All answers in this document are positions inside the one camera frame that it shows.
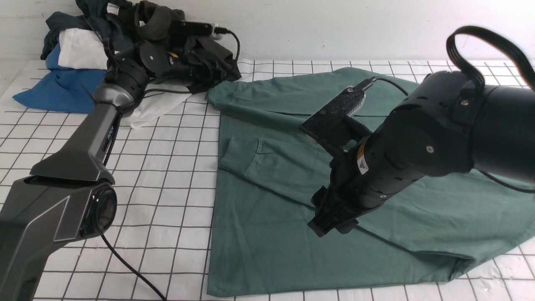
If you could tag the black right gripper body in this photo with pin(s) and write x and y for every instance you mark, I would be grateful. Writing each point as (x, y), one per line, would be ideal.
(362, 179)

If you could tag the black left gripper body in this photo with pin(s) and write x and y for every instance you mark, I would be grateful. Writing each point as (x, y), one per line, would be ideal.
(200, 60)

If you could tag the green long sleeve shirt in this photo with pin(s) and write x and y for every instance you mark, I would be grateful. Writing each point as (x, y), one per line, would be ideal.
(434, 231)

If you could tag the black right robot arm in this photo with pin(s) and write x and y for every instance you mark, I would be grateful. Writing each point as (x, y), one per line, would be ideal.
(448, 124)

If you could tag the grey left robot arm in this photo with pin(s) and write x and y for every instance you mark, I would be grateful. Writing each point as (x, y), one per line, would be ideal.
(69, 196)

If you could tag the dark olive shirt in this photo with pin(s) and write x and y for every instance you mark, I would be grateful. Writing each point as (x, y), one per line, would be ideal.
(149, 22)

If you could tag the dark teal shirt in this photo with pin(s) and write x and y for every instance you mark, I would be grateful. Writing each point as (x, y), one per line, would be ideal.
(99, 16)

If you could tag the white shirt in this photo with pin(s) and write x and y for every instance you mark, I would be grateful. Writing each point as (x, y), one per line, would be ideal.
(81, 49)

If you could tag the blue shirt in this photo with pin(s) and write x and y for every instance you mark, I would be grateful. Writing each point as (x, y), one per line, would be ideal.
(62, 89)

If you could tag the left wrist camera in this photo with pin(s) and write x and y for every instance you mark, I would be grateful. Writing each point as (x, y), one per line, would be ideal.
(190, 28)

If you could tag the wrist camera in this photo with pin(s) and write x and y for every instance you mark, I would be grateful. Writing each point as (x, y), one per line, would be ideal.
(190, 28)
(333, 126)

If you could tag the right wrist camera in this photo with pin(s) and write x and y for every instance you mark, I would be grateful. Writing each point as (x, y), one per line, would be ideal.
(333, 126)

